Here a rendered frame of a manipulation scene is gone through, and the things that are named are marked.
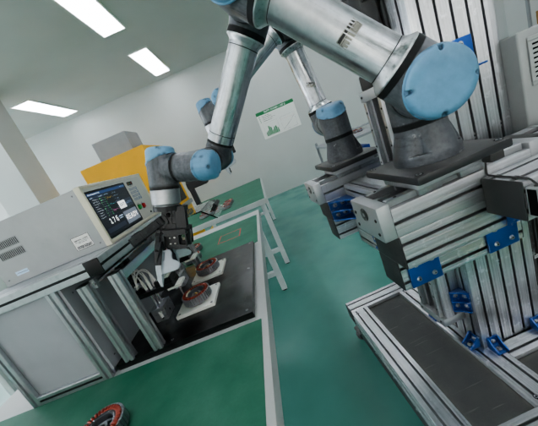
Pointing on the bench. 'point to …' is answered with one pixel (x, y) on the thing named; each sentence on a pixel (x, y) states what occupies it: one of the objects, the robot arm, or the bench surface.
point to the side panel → (45, 351)
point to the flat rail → (138, 259)
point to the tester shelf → (60, 276)
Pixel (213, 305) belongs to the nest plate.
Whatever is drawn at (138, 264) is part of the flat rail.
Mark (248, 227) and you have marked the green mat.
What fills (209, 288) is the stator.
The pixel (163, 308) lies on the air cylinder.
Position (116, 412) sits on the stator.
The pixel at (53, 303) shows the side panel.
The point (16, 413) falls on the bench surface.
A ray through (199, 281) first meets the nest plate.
